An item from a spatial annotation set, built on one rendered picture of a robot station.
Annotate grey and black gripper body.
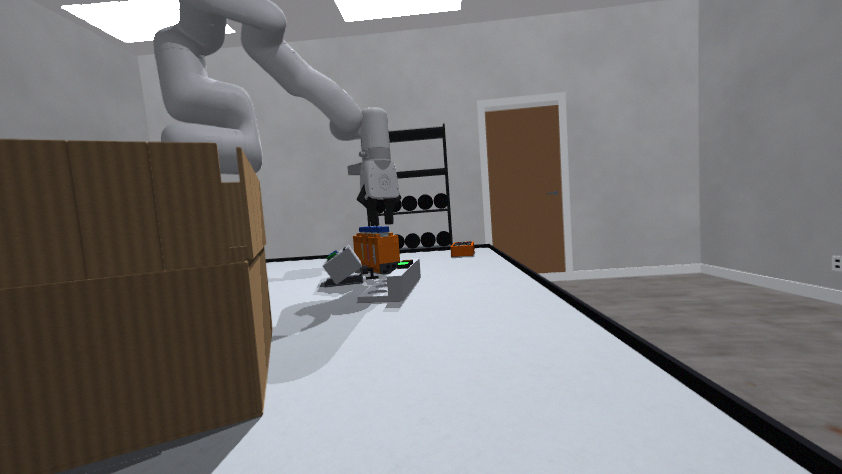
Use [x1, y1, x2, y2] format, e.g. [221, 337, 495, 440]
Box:
[360, 158, 399, 200]

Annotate brown cardboard box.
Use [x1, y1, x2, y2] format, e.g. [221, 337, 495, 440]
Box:
[0, 139, 273, 474]

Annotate orange multimeter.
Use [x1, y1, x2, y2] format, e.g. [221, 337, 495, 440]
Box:
[450, 241, 474, 257]

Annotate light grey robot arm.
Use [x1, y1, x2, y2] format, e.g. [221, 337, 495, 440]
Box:
[153, 0, 391, 175]

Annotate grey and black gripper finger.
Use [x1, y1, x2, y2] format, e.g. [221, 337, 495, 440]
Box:
[383, 194, 401, 225]
[357, 183, 379, 226]

